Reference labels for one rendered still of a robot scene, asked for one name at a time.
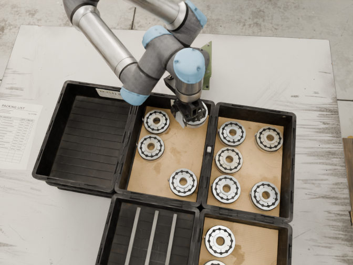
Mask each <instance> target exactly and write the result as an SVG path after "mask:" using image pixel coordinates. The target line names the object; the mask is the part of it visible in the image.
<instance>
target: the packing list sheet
mask: <svg viewBox="0 0 353 265"><path fill-rule="evenodd" d="M42 108H43V106H42V105H34V104H26V103H18V102H13V101H6V100H0V169H20V170H26V168H27V164H28V160H29V155H30V151H31V148H32V144H33V140H34V135H35V131H36V127H37V123H38V119H39V116H40V113H41V110H42Z"/></svg>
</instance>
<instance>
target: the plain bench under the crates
mask: <svg viewBox="0 0 353 265"><path fill-rule="evenodd" d="M111 30H112V31H113V33H114V34H115V35H116V36H117V37H118V38H119V40H120V41H121V42H122V43H123V44H124V45H125V47H126V48H127V49H128V51H129V52H130V53H131V54H132V55H133V56H134V58H135V59H136V60H137V61H138V62H139V60H140V58H141V57H142V55H143V54H144V52H145V51H146V50H145V48H144V47H143V45H142V40H143V36H144V34H145V32H146V31H147V30H130V29H111ZM210 41H212V75H211V77H210V90H202V93H201V97H200V99H205V100H211V101H213V102H214V103H215V105H216V104H217V103H218V102H224V103H231V104H238V105H245V106H253V107H259V108H267V109H274V110H281V111H288V112H293V113H294V114H295V115H296V117H297V119H296V149H295V180H294V210H293V220H292V222H290V223H288V224H290V225H291V227H292V229H293V240H292V265H353V221H352V213H351V205H350V197H349V189H348V181H347V173H346V165H345V156H344V148H343V144H342V135H341V127H340V119H339V111H338V103H337V95H336V86H335V79H334V70H333V63H332V57H331V49H330V41H329V40H327V39H314V38H293V37H271V36H250V35H228V34H207V33H199V34H198V36H197V37H196V39H195V40H194V42H193V43H192V44H191V47H197V48H201V47H202V46H204V45H205V44H207V43H208V42H210ZM67 80H74V81H81V82H86V83H93V84H100V85H107V86H115V87H122V86H123V83H122V82H121V81H120V80H119V78H118V77H117V76H116V75H115V74H114V72H113V71H112V70H111V68H110V67H109V66H108V65H107V63H106V62H105V61H104V60H103V58H102V57H101V56H100V55H99V53H98V52H97V51H96V50H95V48H94V47H93V46H92V44H91V43H90V42H89V40H88V39H87V38H86V37H85V35H84V34H83V33H82V32H79V31H77V30H76V29H75V28H74V27H66V26H44V25H22V24H21V25H20V27H19V30H18V33H17V36H16V39H15V42H14V46H13V49H12V51H11V54H10V57H9V60H8V63H7V66H6V69H5V72H4V75H3V78H2V81H1V84H0V100H6V101H13V102H18V103H26V104H34V105H42V106H43V108H42V110H41V113H40V116H39V119H38V123H37V127H36V131H35V135H34V140H33V144H32V148H31V151H30V155H29V160H28V164H27V168H26V170H20V169H0V265H95V263H96V259H97V255H98V251H99V247H100V243H101V238H102V234H103V230H104V227H105V223H106V219H107V215H108V211H109V207H110V203H111V199H110V198H104V197H98V196H93V195H87V194H83V193H77V192H72V191H65V190H60V189H58V188H57V187H54V186H50V185H48V184H46V182H45V181H42V180H37V179H35V178H33V177H32V171H33V168H34V165H35V162H36V159H37V156H38V154H39V151H40V148H41V145H42V143H43V140H44V137H45V134H46V131H47V128H48V126H49V123H50V120H51V117H52V115H53V112H54V109H55V106H56V104H57V100H58V98H59V95H60V92H61V89H62V87H63V84H64V82H65V81H67Z"/></svg>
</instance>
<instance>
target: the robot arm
mask: <svg viewBox="0 0 353 265"><path fill-rule="evenodd" d="M99 1H100V0H63V5H64V9H65V12H66V15H67V17H68V19H69V21H70V22H71V24H72V25H73V27H74V28H75V29H76V30H77V31H79V32H82V33H83V34H84V35H85V37H86V38H87V39H88V40H89V42H90V43H91V44H92V46H93V47H94V48H95V50H96V51H97V52H98V53H99V55H100V56H101V57H102V58H103V60H104V61H105V62H106V63H107V65H108V66H109V67H110V68H111V70H112V71H113V72H114V74H115V75H116V76H117V77H118V78H119V80H120V81H121V82H122V83H123V86H122V87H121V88H122V89H121V90H120V93H121V97H122V98H123V99H124V100H125V101H126V102H128V103H129V104H131V105H134V106H139V105H141V104H143V102H144V101H145V100H146V99H147V98H148V97H149V96H150V93H151V92H152V90H153V89H154V87H155V86H156V84H157V83H158V81H159V80H160V79H161V77H162V76H163V75H164V73H165V72H166V71H167V72H168V73H169V74H170V75H169V76H167V77H166V78H164V79H163V80H164V83H165V85H166V86H167V87H168V89H170V90H171V91H172V92H173V93H174V94H175V95H176V97H177V98H176V99H175V100H174V102H173V105H172V107H171V109H170V112H171V114H172V115H173V116H174V118H175V119H176V121H177V122H179V123H180V125H181V126H182V128H184V125H185V126H186V127H187V122H190V121H193V120H196V119H197V120H199V119H200V120H201V118H202V116H204V117H205V116H206V108H205V107H204V105H203V103H202V101H201V100H200V97H201V93H202V86H203V78H204V74H205V72H206V70H207V67H208V65H209V61H210V57H209V54H208V52H207V51H206V50H204V49H202V48H197V47H191V44H192V43H193V42H194V40H195V39H196V37H197V36H198V34H199V33H200V31H201V30H202V29H203V27H204V26H205V24H206V23H207V17H206V16H205V15H204V14H203V13H202V12H201V11H200V10H199V9H198V8H197V7H196V6H195V5H194V4H193V3H192V2H191V1H190V0H186V1H185V2H183V1H176V2H175V1H173V0H123V1H125V2H127V3H128V4H130V5H132V6H134V7H136V8H138V9H140V10H142V11H143V12H145V13H147V14H149V15H151V16H153V17H155V18H157V19H158V20H160V21H162V22H164V23H165V25H166V27H167V30H166V29H165V28H164V27H162V26H161V25H156V26H153V27H151V28H149V29H148V30H147V31H146V32H145V34H144V36H143V40H142V45H143V47H144V48H145V50H146V51H145V52H144V54H143V55H142V57H141V58H140V60H139V62H138V61H137V60H136V59H135V58H134V56H133V55H132V54H131V53H130V52H129V51H128V49H127V48H126V47H125V45H124V44H123V43H122V42H121V41H120V40H119V38H118V37H117V36H116V35H115V34H114V33H113V31H112V30H111V29H110V28H109V27H108V25H107V24H106V23H105V22H104V21H103V20H102V18H101V17H100V12H99V10H98V9H97V4H98V2H99ZM203 109H204V110H203ZM204 112H205V113H204ZM184 120H185V121H184Z"/></svg>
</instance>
